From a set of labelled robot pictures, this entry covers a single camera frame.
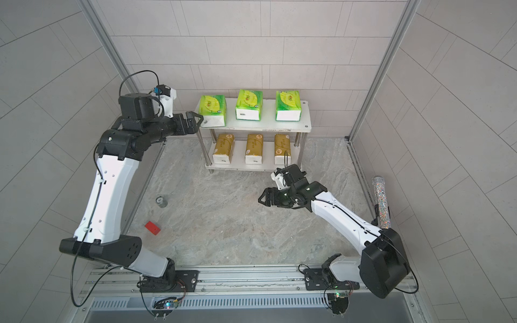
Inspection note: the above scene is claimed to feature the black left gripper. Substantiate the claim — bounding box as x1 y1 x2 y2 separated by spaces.
141 112 204 144

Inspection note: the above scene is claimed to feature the green tissue pack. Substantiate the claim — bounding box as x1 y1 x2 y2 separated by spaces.
235 90 263 121
199 95 227 128
275 90 302 122

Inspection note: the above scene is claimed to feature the gold tissue pack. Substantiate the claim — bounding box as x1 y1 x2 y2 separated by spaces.
212 133 235 164
274 134 292 166
245 134 263 165

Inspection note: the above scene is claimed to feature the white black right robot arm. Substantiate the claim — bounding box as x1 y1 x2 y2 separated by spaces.
258 164 411 299

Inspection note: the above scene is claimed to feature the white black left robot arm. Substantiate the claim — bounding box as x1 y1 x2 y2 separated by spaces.
59 85 203 281

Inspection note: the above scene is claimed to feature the white two-tier metal shelf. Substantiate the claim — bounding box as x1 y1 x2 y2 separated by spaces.
197 98 312 172

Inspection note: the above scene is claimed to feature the red block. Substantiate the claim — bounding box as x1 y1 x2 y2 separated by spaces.
145 221 161 236

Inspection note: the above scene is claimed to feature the glitter tube on stand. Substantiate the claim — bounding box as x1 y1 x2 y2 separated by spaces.
372 176 391 229

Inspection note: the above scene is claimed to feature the right controller circuit board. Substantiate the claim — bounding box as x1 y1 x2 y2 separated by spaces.
326 293 350 316

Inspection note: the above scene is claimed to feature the controller circuit board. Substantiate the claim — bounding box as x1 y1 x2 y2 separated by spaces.
326 293 350 316
151 297 183 320

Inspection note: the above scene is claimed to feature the left controller circuit board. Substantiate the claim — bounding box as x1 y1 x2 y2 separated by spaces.
151 297 183 320

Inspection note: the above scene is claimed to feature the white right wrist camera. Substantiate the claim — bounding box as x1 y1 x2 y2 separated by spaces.
271 172 286 191

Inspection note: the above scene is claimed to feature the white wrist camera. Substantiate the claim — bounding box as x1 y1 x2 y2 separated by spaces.
154 84 177 118
271 172 286 191

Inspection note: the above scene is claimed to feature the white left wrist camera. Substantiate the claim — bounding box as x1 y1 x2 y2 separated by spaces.
154 84 177 118

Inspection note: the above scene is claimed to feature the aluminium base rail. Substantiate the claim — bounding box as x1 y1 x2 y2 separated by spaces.
80 264 417 300

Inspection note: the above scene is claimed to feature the aluminium corner frame post left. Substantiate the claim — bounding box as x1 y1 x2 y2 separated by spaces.
78 0 160 109

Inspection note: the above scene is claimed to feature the aluminium corner frame post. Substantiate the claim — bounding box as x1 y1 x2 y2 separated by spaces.
346 0 420 143
78 0 160 109

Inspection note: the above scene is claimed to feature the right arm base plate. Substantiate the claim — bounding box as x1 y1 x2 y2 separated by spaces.
299 266 360 292

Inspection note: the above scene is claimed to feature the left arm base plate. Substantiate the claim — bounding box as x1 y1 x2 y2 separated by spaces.
137 270 200 293

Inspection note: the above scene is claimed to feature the aluminium corner frame post right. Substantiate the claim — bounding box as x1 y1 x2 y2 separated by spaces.
346 0 420 143

